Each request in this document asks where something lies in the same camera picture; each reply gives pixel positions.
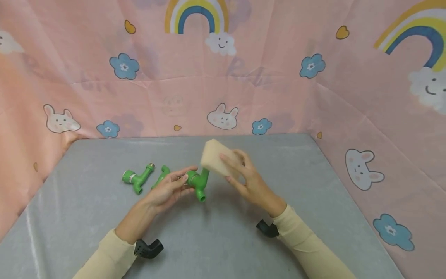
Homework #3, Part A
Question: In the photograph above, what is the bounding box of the person's right hand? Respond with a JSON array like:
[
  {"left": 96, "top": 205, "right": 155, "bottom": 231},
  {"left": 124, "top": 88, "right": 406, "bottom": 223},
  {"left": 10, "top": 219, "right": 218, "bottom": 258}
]
[{"left": 219, "top": 149, "right": 288, "bottom": 218}]

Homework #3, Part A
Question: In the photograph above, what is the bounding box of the person's left hand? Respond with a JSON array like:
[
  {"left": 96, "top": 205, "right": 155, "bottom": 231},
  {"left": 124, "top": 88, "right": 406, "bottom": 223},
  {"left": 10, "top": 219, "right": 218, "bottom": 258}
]
[{"left": 144, "top": 166, "right": 199, "bottom": 214}]

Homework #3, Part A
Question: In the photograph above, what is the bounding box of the beige sponge block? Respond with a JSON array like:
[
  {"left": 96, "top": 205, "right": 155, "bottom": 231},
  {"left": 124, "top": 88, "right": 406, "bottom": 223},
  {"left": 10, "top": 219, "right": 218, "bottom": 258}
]
[{"left": 200, "top": 139, "right": 242, "bottom": 181}]

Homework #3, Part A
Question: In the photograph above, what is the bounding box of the green pipe tee fitting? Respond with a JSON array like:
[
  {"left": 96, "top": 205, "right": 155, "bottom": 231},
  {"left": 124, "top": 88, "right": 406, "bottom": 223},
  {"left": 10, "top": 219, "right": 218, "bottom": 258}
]
[{"left": 185, "top": 167, "right": 211, "bottom": 203}]

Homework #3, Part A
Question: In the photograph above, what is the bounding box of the person's right forearm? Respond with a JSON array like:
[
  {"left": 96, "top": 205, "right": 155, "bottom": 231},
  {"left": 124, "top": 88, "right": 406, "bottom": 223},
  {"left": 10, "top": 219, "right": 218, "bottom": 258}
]
[{"left": 271, "top": 204, "right": 357, "bottom": 279}]

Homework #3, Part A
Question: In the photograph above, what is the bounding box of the person's left forearm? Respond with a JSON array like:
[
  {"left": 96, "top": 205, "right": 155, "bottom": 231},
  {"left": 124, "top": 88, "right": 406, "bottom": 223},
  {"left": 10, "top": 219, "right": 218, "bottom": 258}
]
[{"left": 72, "top": 200, "right": 156, "bottom": 279}]

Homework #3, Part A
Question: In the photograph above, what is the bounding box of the green pipe fitting metal thread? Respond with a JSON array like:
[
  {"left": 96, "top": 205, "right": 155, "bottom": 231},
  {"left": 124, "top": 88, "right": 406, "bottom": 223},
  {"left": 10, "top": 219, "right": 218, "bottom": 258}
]
[{"left": 122, "top": 163, "right": 156, "bottom": 195}]

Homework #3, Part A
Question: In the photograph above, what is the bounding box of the black wrist band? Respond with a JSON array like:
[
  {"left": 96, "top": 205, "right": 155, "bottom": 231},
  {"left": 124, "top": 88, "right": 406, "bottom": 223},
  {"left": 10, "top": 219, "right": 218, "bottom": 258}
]
[
  {"left": 134, "top": 239, "right": 164, "bottom": 259},
  {"left": 256, "top": 219, "right": 280, "bottom": 238}
]

